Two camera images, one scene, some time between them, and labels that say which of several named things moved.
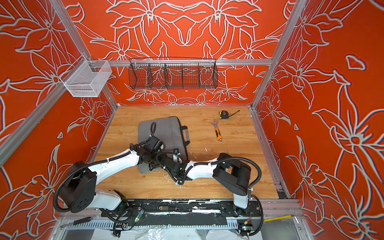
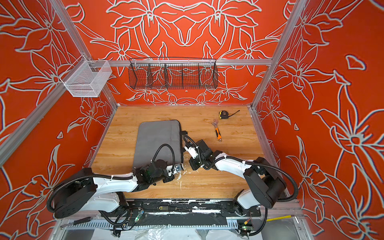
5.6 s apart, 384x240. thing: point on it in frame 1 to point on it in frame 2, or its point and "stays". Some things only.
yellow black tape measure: [224, 114] stays
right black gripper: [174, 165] to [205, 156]
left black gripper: [155, 165] to [169, 180]
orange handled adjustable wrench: [217, 130] stays
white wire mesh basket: [86, 78] stays
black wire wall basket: [172, 73] stays
